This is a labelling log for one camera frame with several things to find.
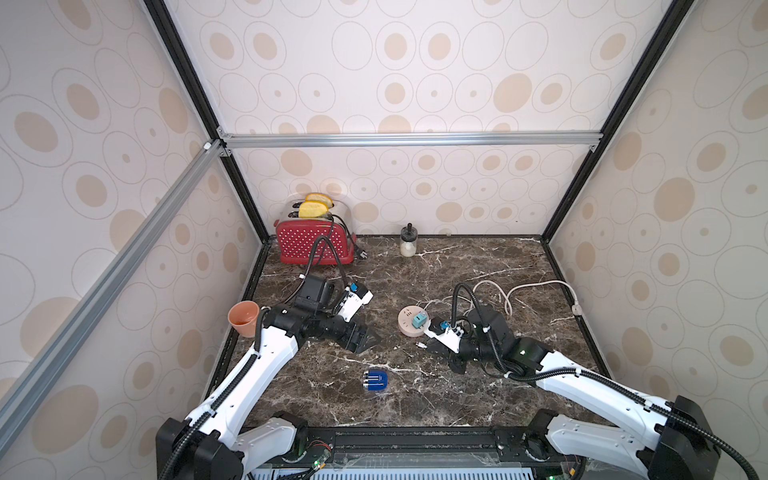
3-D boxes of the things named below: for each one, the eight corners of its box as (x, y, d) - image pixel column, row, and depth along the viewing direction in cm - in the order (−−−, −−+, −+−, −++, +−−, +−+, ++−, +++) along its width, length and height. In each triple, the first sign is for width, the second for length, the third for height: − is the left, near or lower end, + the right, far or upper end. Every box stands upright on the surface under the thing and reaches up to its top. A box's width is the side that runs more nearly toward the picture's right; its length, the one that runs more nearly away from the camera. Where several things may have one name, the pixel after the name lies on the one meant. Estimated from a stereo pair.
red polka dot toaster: (285, 264, 113) (271, 232, 100) (289, 250, 118) (277, 217, 105) (354, 264, 113) (349, 232, 100) (355, 250, 118) (351, 217, 105)
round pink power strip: (397, 336, 95) (397, 329, 92) (397, 311, 101) (397, 304, 97) (428, 336, 95) (429, 329, 92) (425, 311, 101) (427, 304, 97)
